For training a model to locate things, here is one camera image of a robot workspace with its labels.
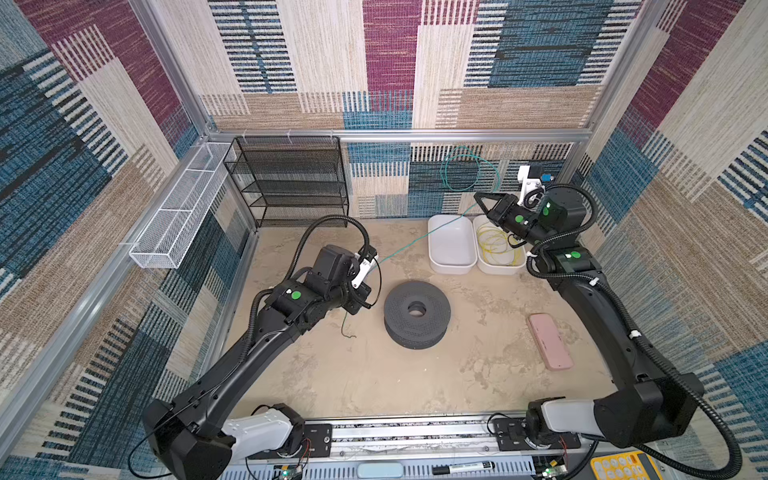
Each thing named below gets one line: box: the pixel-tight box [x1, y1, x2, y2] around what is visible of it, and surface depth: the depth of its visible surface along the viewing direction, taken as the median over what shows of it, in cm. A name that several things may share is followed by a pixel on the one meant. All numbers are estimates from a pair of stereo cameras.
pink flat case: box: [528, 313, 574, 371], surface depth 87 cm
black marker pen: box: [432, 461, 496, 475], surface depth 71 cm
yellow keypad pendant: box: [590, 451, 665, 480], surface depth 70 cm
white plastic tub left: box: [428, 215, 478, 275], surface depth 109 cm
